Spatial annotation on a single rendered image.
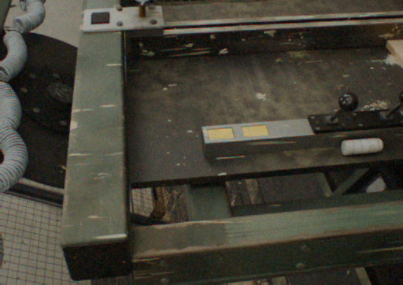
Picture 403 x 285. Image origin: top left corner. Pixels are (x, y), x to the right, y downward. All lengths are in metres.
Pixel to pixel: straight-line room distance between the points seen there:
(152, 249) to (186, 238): 0.06
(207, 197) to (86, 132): 0.26
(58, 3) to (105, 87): 5.74
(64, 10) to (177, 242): 6.09
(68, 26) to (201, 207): 6.02
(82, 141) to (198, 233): 0.27
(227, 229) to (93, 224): 0.21
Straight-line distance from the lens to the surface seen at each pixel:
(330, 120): 1.01
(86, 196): 0.80
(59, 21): 6.83
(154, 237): 0.80
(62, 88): 1.82
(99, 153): 0.86
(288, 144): 1.00
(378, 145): 1.04
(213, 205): 0.95
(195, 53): 1.26
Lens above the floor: 2.15
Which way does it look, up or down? 26 degrees down
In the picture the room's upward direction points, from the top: 70 degrees counter-clockwise
